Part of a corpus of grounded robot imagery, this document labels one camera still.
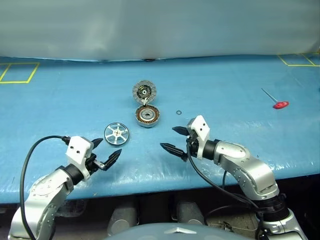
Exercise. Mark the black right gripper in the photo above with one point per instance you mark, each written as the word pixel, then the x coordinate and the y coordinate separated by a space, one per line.
pixel 192 145

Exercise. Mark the white plastic backdrop sheet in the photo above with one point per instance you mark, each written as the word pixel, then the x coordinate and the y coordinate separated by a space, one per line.
pixel 160 27

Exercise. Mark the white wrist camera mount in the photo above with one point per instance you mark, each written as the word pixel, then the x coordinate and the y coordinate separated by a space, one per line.
pixel 77 147
pixel 201 127

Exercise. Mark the yellow tape rectangle outline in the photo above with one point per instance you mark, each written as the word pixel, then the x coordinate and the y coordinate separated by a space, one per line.
pixel 300 65
pixel 15 82

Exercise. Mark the round motor cover with board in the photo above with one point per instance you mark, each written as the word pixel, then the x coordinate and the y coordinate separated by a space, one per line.
pixel 144 91

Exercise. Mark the silver spoked rotor cap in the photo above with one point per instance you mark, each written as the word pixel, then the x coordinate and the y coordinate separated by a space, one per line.
pixel 116 133

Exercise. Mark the grey rounded shape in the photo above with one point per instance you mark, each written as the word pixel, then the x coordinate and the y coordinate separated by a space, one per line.
pixel 190 212
pixel 122 220

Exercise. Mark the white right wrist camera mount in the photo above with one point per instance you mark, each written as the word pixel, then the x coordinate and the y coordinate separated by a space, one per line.
pixel 201 127

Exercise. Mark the silver motor housing with windings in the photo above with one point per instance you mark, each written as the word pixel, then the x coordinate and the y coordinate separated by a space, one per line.
pixel 147 122

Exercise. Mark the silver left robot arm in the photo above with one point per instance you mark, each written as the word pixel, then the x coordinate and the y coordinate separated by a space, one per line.
pixel 42 200

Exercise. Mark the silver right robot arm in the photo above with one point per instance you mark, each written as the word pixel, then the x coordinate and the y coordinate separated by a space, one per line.
pixel 250 165

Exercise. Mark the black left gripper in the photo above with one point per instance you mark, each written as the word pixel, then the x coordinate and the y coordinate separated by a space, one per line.
pixel 92 162

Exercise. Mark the blue plastic table cover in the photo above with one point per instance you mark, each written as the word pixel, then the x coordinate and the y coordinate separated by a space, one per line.
pixel 225 87

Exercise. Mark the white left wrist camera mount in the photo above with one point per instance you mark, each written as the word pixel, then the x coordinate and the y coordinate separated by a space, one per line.
pixel 77 147

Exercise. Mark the grey robot torso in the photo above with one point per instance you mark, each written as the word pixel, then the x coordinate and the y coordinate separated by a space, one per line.
pixel 150 233

